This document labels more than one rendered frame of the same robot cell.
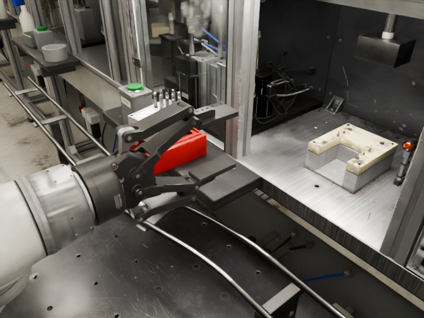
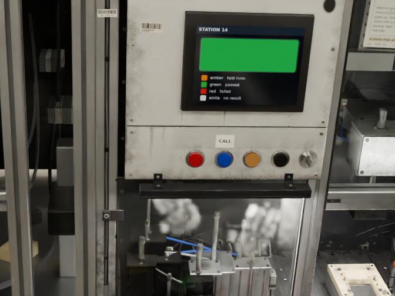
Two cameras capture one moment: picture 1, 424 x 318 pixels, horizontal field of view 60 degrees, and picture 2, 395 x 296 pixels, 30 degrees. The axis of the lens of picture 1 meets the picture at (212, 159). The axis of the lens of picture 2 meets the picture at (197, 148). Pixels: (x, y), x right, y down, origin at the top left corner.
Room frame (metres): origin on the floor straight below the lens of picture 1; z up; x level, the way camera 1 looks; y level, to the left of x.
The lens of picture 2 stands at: (0.25, 1.32, 2.07)
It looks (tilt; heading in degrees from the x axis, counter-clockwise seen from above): 24 degrees down; 301
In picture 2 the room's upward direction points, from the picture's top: 3 degrees clockwise
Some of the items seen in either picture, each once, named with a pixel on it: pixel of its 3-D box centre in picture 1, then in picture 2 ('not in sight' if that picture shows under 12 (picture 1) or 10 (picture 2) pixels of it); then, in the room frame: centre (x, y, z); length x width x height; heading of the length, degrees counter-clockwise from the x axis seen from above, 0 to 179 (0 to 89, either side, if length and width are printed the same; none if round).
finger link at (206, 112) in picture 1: (197, 109); not in sight; (0.44, 0.02, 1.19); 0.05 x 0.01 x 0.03; 129
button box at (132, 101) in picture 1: (140, 107); not in sight; (0.90, 0.19, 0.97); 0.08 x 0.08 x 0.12; 39
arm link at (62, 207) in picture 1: (58, 207); not in sight; (0.31, 0.17, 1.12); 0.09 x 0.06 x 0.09; 39
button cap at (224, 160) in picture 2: not in sight; (223, 158); (0.91, 0.10, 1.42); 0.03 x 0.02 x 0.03; 39
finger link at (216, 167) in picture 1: (212, 168); not in sight; (0.45, 0.00, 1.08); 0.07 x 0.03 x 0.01; 129
